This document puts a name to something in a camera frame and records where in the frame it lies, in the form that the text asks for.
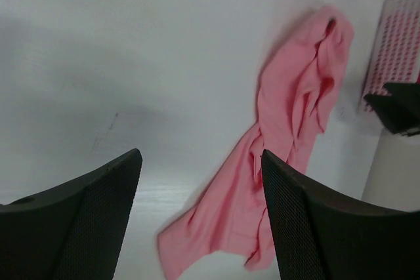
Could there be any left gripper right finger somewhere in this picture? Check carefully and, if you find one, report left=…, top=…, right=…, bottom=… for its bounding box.
left=261, top=150, right=419, bottom=279

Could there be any white plastic basket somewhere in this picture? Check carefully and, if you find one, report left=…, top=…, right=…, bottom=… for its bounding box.
left=362, top=0, right=419, bottom=96

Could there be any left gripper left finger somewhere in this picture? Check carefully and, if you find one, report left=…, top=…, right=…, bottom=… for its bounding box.
left=1, top=149, right=142, bottom=279

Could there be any light pink t shirt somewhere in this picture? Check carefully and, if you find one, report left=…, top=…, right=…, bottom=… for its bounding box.
left=157, top=6, right=354, bottom=279

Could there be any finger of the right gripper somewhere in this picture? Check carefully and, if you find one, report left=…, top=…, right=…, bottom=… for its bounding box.
left=364, top=83, right=419, bottom=137

